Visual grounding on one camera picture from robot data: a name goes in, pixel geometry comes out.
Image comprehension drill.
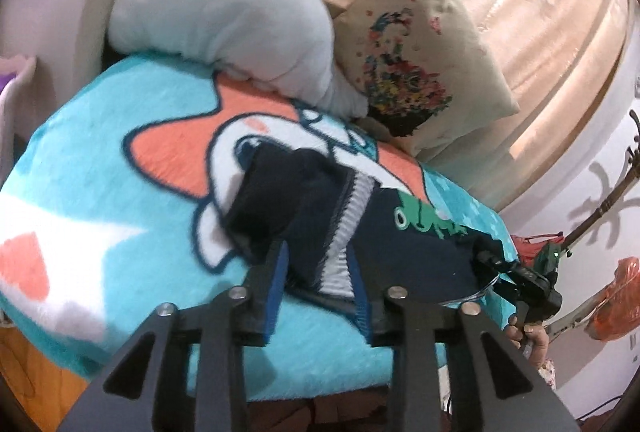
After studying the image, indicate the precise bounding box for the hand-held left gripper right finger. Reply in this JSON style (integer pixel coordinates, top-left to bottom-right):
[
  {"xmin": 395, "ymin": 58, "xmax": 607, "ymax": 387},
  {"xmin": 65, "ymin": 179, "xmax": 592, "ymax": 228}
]
[{"xmin": 347, "ymin": 248, "xmax": 581, "ymax": 432}]

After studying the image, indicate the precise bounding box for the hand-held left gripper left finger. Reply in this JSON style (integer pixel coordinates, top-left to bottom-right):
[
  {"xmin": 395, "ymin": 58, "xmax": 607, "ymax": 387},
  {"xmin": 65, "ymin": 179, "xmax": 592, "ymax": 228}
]
[{"xmin": 57, "ymin": 239, "xmax": 291, "ymax": 432}]

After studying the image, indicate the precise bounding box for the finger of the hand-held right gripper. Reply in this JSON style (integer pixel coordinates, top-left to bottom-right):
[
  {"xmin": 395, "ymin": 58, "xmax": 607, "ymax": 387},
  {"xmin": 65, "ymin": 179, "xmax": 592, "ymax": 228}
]
[
  {"xmin": 492, "ymin": 278, "xmax": 527, "ymax": 302},
  {"xmin": 474, "ymin": 249, "xmax": 523, "ymax": 277}
]

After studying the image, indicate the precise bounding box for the navy kids sweater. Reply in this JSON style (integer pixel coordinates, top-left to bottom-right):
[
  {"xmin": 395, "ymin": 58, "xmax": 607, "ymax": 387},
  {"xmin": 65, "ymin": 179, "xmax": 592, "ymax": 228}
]
[{"xmin": 221, "ymin": 146, "xmax": 507, "ymax": 314}]

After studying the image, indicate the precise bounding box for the person's right hand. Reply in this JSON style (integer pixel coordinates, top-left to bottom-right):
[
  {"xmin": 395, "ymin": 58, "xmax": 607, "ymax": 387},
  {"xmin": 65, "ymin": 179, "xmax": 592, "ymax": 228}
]
[{"xmin": 504, "ymin": 312, "xmax": 552, "ymax": 370}]

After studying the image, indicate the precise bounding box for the red plastic bag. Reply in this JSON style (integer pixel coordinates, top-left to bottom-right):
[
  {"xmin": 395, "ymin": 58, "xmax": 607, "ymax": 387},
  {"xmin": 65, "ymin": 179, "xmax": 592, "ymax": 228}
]
[{"xmin": 511, "ymin": 232, "xmax": 565, "ymax": 265}]

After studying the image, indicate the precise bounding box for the orange plastic bag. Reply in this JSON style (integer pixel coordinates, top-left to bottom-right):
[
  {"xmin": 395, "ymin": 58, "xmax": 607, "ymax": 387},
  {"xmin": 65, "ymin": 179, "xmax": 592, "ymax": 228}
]
[{"xmin": 585, "ymin": 256, "xmax": 640, "ymax": 343}]

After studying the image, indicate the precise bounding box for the dark wooden coat rack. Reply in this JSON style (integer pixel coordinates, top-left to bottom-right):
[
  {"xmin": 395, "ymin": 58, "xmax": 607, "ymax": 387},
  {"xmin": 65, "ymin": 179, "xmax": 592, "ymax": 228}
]
[{"xmin": 562, "ymin": 109, "xmax": 640, "ymax": 258}]

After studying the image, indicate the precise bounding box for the teal printed blanket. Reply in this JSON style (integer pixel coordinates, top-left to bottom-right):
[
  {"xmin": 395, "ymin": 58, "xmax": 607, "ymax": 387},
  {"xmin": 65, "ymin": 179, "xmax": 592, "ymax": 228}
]
[{"xmin": 0, "ymin": 50, "xmax": 521, "ymax": 403}]

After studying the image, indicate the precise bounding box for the cream floral print pillow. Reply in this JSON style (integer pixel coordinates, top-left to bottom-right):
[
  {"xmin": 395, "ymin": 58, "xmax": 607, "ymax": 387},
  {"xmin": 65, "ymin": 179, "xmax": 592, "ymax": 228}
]
[{"xmin": 332, "ymin": 0, "xmax": 521, "ymax": 157}]

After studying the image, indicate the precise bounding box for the peach satin curtain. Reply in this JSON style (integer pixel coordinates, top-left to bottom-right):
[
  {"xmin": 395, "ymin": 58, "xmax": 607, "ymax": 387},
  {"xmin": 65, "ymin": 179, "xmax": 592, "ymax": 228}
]
[{"xmin": 132, "ymin": 0, "xmax": 632, "ymax": 213}]

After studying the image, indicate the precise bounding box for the grey plush toy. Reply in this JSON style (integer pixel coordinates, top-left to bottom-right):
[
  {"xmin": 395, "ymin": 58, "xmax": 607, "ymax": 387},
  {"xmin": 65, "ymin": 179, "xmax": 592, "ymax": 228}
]
[{"xmin": 107, "ymin": 0, "xmax": 371, "ymax": 119}]

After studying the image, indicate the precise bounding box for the orange wooden bed frame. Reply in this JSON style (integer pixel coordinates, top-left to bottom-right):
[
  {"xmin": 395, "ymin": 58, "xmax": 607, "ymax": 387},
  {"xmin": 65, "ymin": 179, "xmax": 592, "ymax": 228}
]
[{"xmin": 0, "ymin": 319, "xmax": 93, "ymax": 432}]

